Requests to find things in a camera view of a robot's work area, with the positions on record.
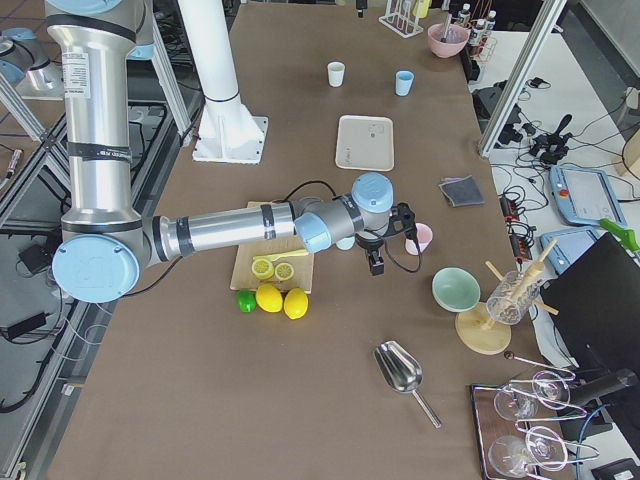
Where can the cream white plastic cup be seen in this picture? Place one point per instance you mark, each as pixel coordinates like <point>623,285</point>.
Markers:
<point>336,72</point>

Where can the grey folded cloth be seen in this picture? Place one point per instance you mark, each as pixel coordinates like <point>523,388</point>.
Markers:
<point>461,191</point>

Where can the blue teach pendant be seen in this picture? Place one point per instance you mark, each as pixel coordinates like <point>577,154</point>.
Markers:
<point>570,245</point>
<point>584,196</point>

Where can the wooden cutting board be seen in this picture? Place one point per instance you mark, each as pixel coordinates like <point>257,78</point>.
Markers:
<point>242,276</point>

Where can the lemon slice upper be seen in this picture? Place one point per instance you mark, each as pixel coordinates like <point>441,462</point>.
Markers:
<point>284,271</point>

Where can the pink bowl with ice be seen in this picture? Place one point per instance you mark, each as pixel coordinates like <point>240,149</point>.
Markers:
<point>456,39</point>

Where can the white wire cup rack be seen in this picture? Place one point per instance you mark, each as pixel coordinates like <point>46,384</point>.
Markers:
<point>401,16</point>

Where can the wine glass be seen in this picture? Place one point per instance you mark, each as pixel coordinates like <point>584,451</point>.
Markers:
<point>540,450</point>
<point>519,399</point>

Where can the lemon slice lower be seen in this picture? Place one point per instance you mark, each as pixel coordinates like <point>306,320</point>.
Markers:
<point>262,268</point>

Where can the whole yellow lemon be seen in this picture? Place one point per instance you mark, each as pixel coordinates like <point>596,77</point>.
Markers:
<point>269,298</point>
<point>296,304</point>

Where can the black monitor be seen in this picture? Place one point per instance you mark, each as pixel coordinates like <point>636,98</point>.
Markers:
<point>598,302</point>

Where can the steel ice scoop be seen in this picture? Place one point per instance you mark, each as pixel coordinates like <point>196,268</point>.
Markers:
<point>403,374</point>

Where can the green plastic cup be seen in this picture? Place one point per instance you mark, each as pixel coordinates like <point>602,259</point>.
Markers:
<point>345,243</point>

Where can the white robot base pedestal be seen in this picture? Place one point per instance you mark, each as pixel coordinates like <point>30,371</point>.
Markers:
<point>228,132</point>

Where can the metal muddler black tip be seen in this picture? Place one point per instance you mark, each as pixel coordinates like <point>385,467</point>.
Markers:
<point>445,28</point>

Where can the yellow plastic knife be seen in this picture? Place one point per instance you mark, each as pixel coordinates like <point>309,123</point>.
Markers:
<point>281,255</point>

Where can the clear textured glass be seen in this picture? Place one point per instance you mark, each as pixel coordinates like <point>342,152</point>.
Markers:
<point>508,304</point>

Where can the green plastic bowl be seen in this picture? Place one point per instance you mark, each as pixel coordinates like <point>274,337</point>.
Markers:
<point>455,289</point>

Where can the cream rabbit serving tray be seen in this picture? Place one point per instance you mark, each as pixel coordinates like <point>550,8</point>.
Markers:
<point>365,143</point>

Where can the lemon slice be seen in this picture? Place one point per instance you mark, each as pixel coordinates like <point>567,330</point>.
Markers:
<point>284,271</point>
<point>262,268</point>

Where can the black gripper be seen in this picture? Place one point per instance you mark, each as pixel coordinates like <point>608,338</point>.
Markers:
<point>370,244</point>

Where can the wooden cup rack stand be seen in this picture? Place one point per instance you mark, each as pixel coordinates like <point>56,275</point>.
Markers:
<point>479,332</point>

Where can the blue plastic cup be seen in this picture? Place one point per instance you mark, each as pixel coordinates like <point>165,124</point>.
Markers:
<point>403,82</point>

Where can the pink plastic cup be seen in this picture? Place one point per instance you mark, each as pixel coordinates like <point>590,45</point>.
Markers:
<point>424,235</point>

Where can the wine glass far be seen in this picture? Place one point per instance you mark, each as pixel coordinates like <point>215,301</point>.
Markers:
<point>519,399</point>

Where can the green lime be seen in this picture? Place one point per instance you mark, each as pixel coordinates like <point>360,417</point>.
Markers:
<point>246,301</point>

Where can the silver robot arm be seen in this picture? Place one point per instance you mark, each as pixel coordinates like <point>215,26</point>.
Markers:
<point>105,242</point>

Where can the wine glass near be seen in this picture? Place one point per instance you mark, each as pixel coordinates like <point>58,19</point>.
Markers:
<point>540,450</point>

